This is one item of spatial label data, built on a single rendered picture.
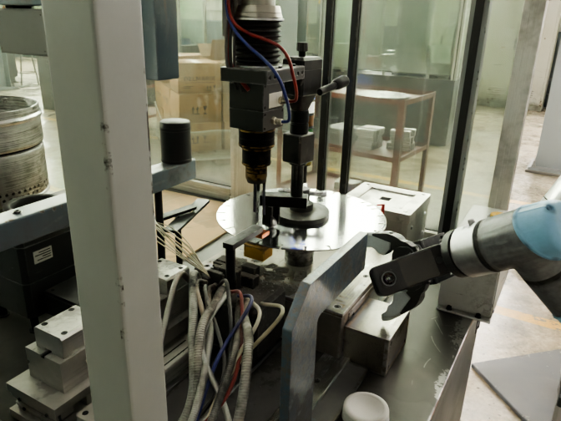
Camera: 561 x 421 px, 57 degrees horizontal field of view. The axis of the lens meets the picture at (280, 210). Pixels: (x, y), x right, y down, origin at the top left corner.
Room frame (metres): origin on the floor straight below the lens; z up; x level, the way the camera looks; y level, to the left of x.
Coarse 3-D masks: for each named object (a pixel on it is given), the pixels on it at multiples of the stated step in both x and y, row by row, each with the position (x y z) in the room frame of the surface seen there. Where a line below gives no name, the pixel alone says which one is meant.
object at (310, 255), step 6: (288, 252) 0.93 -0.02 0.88; (294, 252) 0.92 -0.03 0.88; (300, 252) 0.92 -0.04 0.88; (306, 252) 0.92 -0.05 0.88; (312, 252) 0.93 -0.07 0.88; (288, 258) 0.93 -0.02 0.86; (294, 258) 0.92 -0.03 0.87; (300, 258) 0.92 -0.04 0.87; (306, 258) 0.92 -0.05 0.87; (312, 258) 0.93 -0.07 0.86; (288, 264) 0.92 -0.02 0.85; (294, 264) 0.92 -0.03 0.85; (300, 264) 0.92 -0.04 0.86; (306, 264) 0.92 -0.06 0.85
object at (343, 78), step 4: (340, 76) 0.89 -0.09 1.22; (344, 76) 0.89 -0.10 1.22; (332, 80) 0.89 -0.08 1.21; (336, 80) 0.88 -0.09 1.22; (340, 80) 0.88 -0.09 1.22; (344, 80) 0.89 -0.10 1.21; (348, 80) 0.89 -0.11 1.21; (328, 84) 0.86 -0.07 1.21; (332, 84) 0.87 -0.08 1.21; (336, 84) 0.87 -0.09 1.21; (340, 84) 0.88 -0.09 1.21; (344, 84) 0.88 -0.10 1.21; (320, 88) 0.85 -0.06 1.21; (324, 88) 0.85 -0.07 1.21; (328, 88) 0.86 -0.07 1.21; (332, 88) 0.86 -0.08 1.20; (336, 88) 0.88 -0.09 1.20; (340, 88) 0.88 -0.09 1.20; (316, 92) 0.85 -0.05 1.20; (320, 92) 0.84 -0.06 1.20; (324, 92) 0.85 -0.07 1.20
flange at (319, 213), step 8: (280, 208) 0.95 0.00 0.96; (288, 208) 0.94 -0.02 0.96; (296, 208) 0.92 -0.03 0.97; (312, 208) 0.94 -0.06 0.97; (320, 208) 0.95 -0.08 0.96; (280, 216) 0.91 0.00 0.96; (288, 216) 0.91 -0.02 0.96; (296, 216) 0.90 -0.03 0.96; (304, 216) 0.91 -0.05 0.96; (312, 216) 0.91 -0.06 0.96; (320, 216) 0.91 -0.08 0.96; (328, 216) 0.93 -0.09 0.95; (296, 224) 0.89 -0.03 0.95; (304, 224) 0.89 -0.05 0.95; (312, 224) 0.89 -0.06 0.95
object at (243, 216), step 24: (336, 192) 1.09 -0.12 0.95; (216, 216) 0.92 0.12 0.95; (240, 216) 0.92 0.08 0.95; (336, 216) 0.94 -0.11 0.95; (360, 216) 0.94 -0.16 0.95; (384, 216) 0.94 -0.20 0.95; (264, 240) 0.82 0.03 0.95; (288, 240) 0.82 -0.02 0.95; (312, 240) 0.82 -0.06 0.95; (336, 240) 0.82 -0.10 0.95
